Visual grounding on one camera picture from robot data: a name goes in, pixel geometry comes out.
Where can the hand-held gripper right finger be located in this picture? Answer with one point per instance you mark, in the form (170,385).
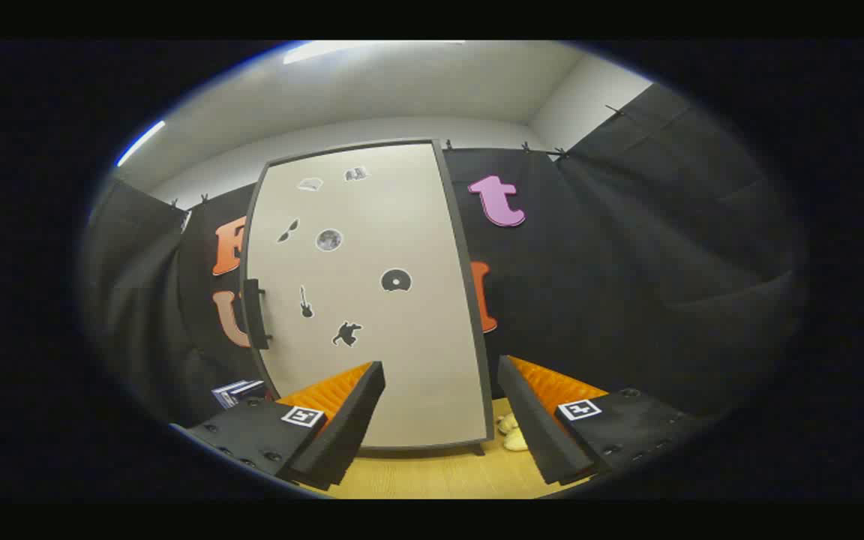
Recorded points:
(537,427)

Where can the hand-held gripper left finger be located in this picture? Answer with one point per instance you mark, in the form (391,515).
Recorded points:
(346,435)

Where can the grey cabinet door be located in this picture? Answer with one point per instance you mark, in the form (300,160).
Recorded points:
(372,225)

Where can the cream plush toy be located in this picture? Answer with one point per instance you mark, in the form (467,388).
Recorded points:
(513,439)

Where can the stack of dark blue books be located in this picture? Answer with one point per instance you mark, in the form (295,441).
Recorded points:
(237,392)

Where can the black backdrop cloth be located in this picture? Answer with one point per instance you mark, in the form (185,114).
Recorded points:
(627,262)

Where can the grey cabinet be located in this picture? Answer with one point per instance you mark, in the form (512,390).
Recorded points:
(459,225)

